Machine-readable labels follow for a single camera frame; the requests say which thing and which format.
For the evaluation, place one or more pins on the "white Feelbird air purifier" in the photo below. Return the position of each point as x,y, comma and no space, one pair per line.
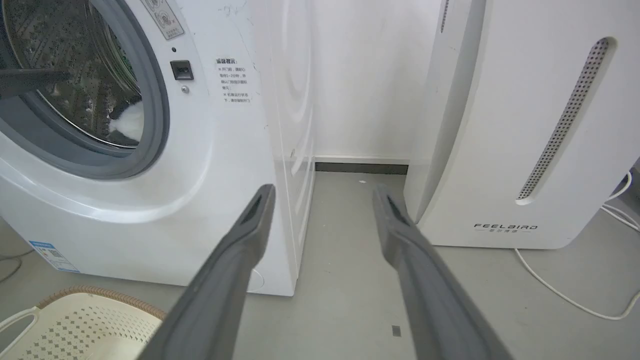
520,125

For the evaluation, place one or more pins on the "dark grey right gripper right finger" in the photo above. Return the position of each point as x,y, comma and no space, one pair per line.
430,295

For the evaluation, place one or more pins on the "white front-load washing machine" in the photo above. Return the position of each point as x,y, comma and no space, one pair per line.
210,150

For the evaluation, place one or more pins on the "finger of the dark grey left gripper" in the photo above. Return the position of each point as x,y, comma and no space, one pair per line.
220,290

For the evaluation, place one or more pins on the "white cloth inside drum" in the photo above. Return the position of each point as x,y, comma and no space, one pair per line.
129,121

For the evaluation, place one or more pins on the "dark grey pointed right gripper left finger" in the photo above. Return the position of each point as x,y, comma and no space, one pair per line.
25,81

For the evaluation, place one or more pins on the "cream perforated laundry basket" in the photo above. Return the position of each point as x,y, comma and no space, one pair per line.
75,325

